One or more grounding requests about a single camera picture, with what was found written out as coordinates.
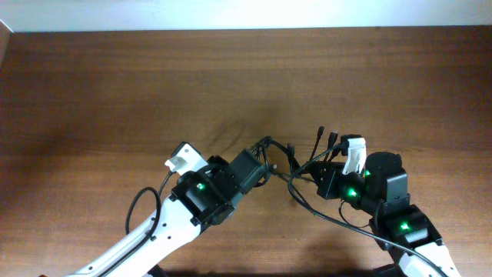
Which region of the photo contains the right camera black cable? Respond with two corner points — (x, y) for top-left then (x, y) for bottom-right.
(287, 142), (450, 277)

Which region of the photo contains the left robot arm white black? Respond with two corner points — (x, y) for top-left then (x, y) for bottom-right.
(73, 142), (269, 276)

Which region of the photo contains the camera mount white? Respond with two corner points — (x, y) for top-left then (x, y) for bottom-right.
(342, 138), (367, 175)
(165, 153), (208, 175)

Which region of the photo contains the black cable bundle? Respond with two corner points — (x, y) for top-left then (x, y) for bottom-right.
(245, 125), (340, 189)

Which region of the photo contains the right camera mount white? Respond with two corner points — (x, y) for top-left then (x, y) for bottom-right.
(342, 138), (367, 175)

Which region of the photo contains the left camera mount white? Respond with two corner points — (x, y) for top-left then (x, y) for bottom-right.
(165, 153), (208, 175)

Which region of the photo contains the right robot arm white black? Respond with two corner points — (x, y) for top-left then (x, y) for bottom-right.
(304, 152), (460, 276)

